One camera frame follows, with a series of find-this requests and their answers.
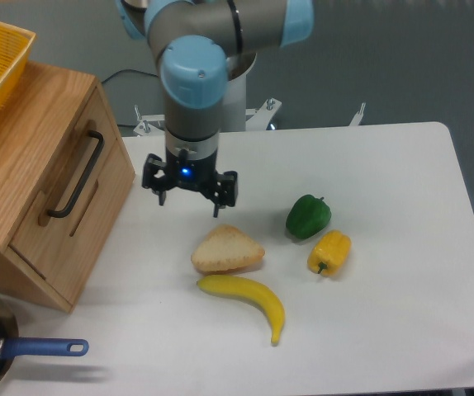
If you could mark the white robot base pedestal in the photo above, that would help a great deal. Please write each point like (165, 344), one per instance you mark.
(234, 105)

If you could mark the green bell pepper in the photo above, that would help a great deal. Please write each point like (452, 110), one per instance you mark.
(308, 216)

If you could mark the yellow banana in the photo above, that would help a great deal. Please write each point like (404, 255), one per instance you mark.
(251, 292)

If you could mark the triangular bread piece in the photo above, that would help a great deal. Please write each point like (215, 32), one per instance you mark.
(226, 248)

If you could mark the white table clamp bracket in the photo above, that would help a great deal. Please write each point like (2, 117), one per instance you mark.
(148, 125)

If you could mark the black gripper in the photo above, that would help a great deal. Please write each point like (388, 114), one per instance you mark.
(183, 169)

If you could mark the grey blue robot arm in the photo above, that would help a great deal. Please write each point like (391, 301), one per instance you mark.
(191, 43)

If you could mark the wooden drawer cabinet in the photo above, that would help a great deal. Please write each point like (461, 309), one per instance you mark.
(35, 125)

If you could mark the yellow bell pepper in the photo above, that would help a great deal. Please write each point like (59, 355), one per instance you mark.
(329, 254)

